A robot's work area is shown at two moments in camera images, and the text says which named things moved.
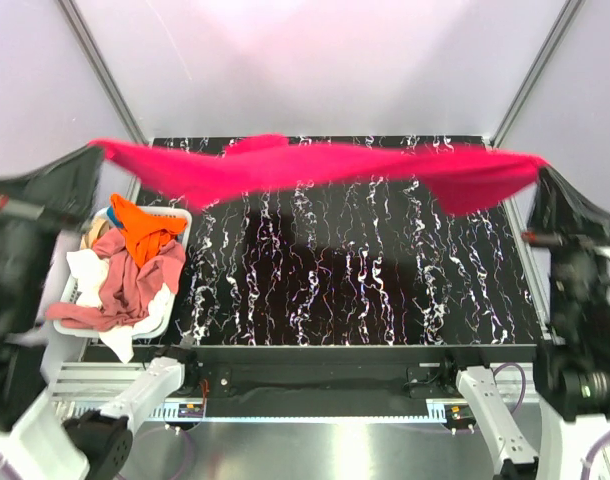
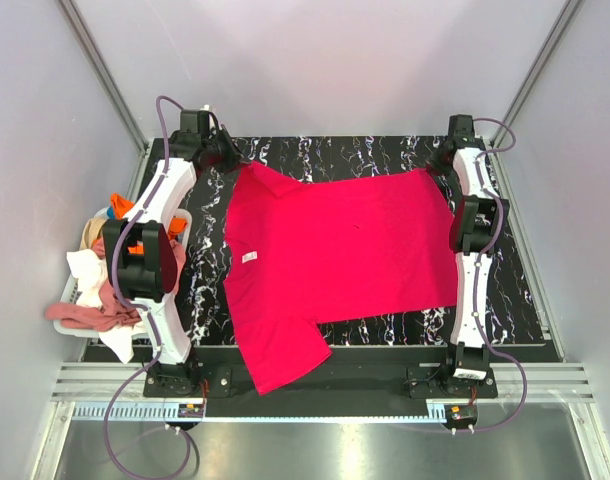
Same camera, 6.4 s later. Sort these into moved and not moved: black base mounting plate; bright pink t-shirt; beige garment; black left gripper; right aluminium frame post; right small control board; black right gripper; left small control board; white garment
Moved: black right gripper; bright pink t-shirt; black left gripper
Not moved: left small control board; black base mounting plate; white garment; right aluminium frame post; right small control board; beige garment
